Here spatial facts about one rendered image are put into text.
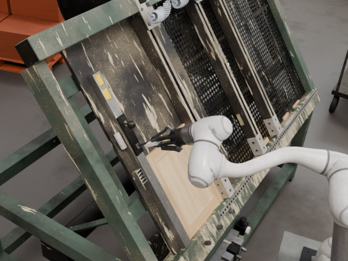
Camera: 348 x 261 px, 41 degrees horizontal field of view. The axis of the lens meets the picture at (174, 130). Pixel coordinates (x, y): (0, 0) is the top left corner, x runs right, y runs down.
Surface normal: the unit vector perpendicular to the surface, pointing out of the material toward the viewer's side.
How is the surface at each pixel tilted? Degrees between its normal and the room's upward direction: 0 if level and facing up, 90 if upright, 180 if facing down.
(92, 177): 90
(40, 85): 90
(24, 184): 0
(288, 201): 0
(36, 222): 0
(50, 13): 90
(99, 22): 54
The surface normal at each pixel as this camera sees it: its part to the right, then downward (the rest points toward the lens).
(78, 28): 0.73, -0.18
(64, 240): 0.07, -0.81
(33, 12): -0.28, 0.55
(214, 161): 0.28, -0.37
